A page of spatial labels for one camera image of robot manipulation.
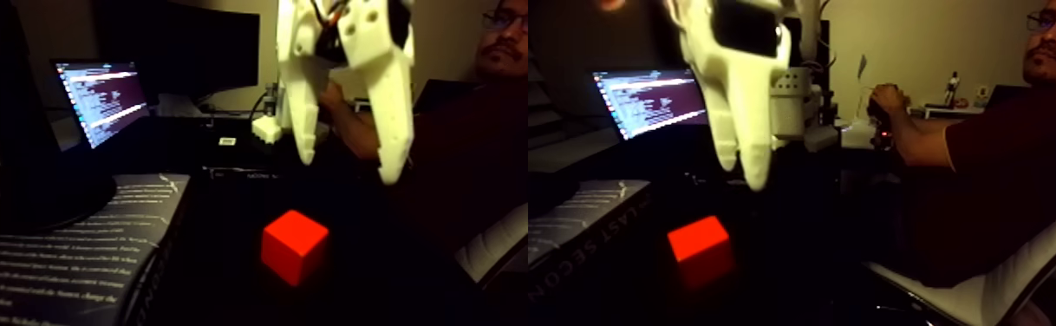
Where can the black book with white text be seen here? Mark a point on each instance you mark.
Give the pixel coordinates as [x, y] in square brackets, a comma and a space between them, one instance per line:
[36, 273]

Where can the white paper sheets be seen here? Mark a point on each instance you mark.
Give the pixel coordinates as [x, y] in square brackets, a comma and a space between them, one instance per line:
[180, 106]

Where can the small white tag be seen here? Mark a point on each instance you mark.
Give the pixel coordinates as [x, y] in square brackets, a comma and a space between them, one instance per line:
[228, 141]

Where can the dark leader arm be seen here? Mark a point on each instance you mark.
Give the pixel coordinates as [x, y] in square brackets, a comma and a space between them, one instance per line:
[883, 136]

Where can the black widescreen monitor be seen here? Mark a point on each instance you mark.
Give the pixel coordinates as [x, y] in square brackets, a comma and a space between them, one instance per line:
[182, 50]

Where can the person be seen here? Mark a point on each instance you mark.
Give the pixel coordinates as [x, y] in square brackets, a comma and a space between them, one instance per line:
[1029, 164]

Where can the white office chair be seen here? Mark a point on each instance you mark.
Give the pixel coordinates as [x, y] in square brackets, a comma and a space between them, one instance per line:
[974, 300]

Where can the open laptop with lit screen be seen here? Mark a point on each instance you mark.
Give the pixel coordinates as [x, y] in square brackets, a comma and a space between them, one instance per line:
[102, 100]

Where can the red cube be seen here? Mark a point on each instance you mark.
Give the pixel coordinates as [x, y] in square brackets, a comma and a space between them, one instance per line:
[296, 250]

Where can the person's left hand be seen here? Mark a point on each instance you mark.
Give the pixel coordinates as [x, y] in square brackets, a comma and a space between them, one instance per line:
[890, 103]

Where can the black box with white print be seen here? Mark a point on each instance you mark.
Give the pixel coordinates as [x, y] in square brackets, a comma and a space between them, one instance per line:
[255, 172]

